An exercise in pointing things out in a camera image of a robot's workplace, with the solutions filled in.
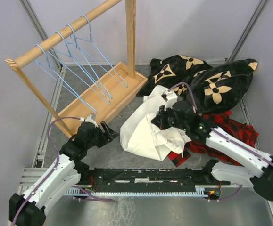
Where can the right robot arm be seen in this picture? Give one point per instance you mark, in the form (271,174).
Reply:
(256,167)

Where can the blue wire hanger front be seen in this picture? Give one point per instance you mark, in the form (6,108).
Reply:
(49,69)

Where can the black beige floral blanket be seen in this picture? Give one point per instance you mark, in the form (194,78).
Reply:
(213,89)

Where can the grey slotted cable duct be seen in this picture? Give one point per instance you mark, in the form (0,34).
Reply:
(199,192)

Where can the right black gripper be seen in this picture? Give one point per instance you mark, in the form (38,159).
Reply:
(159,120)

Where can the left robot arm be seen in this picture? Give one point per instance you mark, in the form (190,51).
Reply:
(32,207)

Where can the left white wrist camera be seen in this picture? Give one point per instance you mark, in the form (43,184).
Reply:
(90,118)

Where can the blue wire hanger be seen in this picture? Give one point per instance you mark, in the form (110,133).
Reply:
(89,63)
(49,69)
(116,75)
(83,69)

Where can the wooden clothes rack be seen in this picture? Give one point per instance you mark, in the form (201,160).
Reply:
(68,69)

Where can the white shirt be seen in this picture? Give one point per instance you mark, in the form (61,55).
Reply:
(140,137)

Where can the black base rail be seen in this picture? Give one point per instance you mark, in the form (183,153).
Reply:
(151,180)

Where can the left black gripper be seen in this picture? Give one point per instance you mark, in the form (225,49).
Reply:
(111,133)

